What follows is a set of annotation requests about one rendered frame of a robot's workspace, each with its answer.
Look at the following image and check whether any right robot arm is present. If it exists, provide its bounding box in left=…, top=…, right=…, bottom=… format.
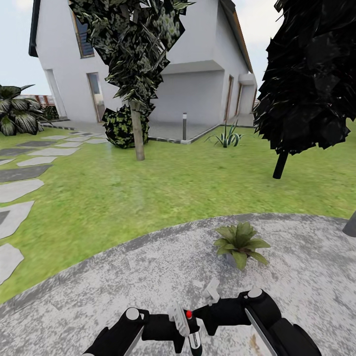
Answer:
left=192, top=277, right=322, bottom=356

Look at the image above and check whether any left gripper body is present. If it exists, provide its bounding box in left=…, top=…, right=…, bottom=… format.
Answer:
left=155, top=314, right=185, bottom=354

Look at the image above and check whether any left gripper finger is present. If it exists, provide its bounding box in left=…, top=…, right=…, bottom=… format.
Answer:
left=188, top=324, right=200, bottom=334

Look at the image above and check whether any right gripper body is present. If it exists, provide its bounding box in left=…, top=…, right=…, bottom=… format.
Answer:
left=201, top=298, right=234, bottom=336

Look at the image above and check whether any insectifuge atomizer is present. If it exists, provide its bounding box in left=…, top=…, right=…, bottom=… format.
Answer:
left=185, top=311, right=202, bottom=356

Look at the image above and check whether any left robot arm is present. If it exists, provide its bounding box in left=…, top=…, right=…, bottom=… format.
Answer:
left=83, top=302, right=200, bottom=356

